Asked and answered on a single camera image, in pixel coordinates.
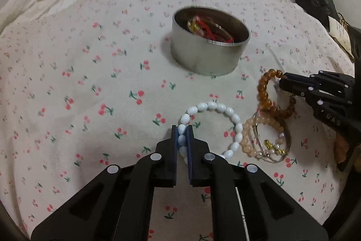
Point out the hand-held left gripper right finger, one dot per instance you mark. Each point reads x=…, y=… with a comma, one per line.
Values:
x=189, y=156

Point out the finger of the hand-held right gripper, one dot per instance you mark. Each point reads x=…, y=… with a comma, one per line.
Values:
x=299, y=81
x=324, y=95

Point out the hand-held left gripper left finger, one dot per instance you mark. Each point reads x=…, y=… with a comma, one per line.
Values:
x=175, y=135

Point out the silver bangle with yellow beads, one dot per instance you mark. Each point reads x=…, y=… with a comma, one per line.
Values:
x=273, y=145

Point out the round silver metal tin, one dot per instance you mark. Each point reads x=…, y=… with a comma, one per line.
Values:
x=203, y=57

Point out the person's right hand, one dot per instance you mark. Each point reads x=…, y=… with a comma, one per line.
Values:
x=342, y=149

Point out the cherry print bed sheet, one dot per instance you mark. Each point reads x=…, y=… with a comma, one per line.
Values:
x=84, y=105

